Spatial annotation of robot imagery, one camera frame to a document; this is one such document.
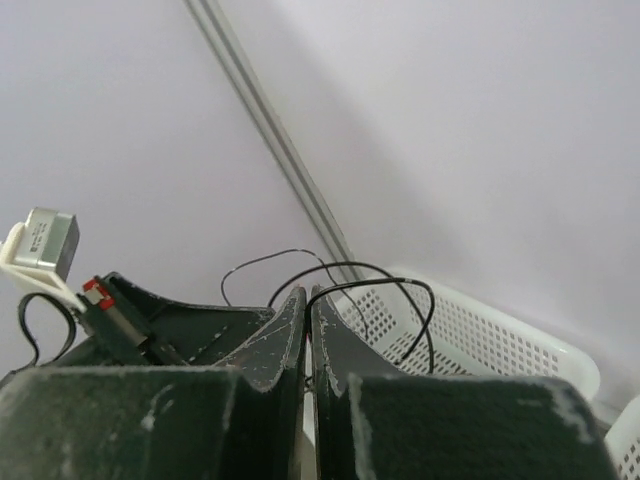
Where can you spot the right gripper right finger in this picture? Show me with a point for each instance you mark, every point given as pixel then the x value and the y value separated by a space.
pixel 341 361

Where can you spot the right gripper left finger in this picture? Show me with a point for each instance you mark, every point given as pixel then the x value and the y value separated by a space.
pixel 263 427

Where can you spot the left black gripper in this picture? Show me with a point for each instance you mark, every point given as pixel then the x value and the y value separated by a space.
pixel 139 327

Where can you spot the left white plastic basket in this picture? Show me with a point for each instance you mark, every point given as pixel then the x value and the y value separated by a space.
pixel 431 328

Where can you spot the white plastic basket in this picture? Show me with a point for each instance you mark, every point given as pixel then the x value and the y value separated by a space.
pixel 431 328
pixel 622 440

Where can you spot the right white plastic basket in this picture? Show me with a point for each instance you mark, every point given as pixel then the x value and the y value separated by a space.
pixel 622 440

